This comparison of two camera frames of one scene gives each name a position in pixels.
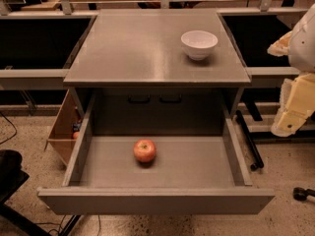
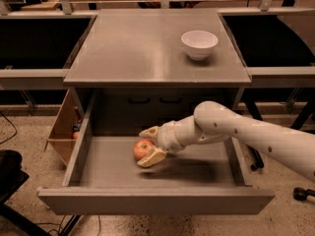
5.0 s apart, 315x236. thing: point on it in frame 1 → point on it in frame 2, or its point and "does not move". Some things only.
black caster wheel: x=300 y=194 does not move
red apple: x=145 y=150 does not move
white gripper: x=303 y=48 → x=167 y=137
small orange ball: x=76 y=135 does not move
